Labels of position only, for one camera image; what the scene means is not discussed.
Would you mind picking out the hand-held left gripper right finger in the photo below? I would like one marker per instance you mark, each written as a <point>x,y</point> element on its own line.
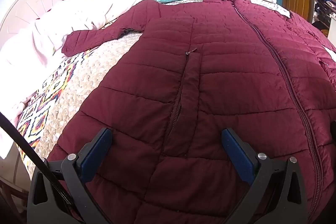
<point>238,154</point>

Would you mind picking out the cluttered clothes rack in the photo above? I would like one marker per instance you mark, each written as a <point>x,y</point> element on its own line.
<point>324,6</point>

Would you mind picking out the maroon puffer jacket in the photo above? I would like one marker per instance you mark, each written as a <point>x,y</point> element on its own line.
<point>223,69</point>

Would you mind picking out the white duvet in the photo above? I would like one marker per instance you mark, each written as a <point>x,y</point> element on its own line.
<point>52,27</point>

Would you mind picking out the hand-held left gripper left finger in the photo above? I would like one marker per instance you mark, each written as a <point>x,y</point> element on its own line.
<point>97,150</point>

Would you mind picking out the patterned beige bed blanket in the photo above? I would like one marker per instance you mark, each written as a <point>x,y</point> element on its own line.
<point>78,74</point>

